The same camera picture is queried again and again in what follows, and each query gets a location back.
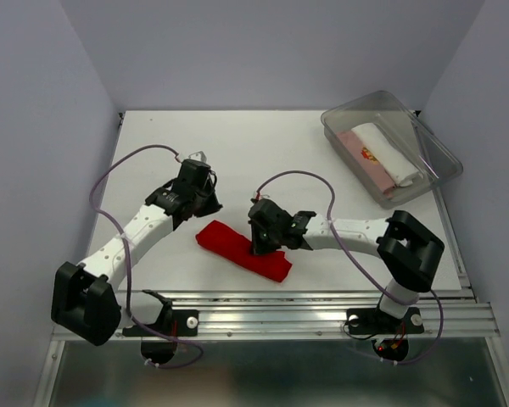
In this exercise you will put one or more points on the red t-shirt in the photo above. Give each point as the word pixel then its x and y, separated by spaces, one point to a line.
pixel 222 240

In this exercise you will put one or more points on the rolled pink t-shirt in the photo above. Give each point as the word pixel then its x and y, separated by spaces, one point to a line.
pixel 367 161

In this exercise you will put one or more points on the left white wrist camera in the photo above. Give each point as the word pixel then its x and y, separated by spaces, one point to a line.
pixel 198 156

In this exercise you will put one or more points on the clear plastic bin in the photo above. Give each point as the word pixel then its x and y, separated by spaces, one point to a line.
pixel 406 132

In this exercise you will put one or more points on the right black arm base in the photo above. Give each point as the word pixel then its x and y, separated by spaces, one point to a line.
pixel 385 318

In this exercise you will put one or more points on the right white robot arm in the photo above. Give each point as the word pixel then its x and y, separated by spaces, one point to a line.
pixel 409 250

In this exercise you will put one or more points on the aluminium mounting rail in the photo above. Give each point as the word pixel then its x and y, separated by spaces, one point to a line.
pixel 321 315

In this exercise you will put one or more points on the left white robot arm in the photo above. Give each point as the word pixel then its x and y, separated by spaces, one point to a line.
pixel 84 300

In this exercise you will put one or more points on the rolled white t-shirt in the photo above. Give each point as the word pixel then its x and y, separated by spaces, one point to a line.
pixel 398 167

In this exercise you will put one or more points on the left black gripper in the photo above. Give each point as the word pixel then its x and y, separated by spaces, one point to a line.
pixel 214 205

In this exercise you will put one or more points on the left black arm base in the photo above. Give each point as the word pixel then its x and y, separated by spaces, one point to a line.
pixel 159 314

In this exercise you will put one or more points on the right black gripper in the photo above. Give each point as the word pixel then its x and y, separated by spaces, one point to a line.
pixel 258 247

